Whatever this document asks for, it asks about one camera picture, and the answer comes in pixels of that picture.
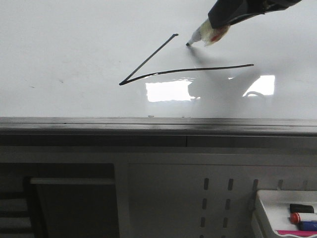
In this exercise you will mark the orange-capped marker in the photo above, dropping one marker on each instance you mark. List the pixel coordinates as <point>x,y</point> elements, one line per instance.
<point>296,218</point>

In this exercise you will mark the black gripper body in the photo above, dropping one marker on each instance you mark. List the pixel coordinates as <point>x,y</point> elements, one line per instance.
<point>278,5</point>

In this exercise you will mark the grey aluminium whiteboard frame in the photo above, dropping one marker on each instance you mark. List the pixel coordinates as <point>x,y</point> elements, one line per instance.
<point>159,132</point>

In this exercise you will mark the pink flat item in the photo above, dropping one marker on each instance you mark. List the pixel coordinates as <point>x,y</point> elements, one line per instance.
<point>302,234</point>

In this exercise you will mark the white black-tipped whiteboard marker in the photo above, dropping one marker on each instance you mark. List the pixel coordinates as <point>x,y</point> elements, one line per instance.
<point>207,34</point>

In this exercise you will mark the white slotted pegboard panel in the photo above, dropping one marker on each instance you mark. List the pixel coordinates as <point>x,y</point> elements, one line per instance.
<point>204,201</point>

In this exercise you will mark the white plastic storage tray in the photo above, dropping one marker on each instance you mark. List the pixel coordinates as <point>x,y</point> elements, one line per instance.
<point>272,211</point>

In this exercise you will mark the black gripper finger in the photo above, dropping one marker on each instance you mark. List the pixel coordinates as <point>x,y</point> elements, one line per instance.
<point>230,12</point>

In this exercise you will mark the dark grey hanging bin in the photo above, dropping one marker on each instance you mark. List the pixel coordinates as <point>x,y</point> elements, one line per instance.
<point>72,207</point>

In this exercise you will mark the blue-capped marker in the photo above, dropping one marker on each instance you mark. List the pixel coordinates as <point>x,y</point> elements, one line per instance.
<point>310,226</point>

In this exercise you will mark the white glossy whiteboard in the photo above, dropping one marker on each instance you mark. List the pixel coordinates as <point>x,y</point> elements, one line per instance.
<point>128,58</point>

